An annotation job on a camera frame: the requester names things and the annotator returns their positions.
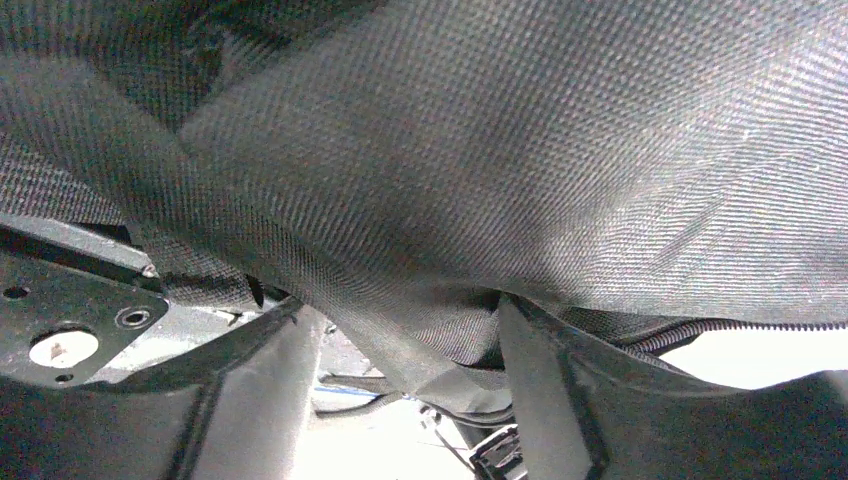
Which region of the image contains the black student backpack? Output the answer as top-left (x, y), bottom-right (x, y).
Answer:
top-left (1, 1), bottom-right (847, 413)

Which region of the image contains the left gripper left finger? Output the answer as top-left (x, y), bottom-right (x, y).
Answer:
top-left (1, 302), bottom-right (325, 479)

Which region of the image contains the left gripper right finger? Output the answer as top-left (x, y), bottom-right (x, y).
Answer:
top-left (498, 294), bottom-right (847, 479)

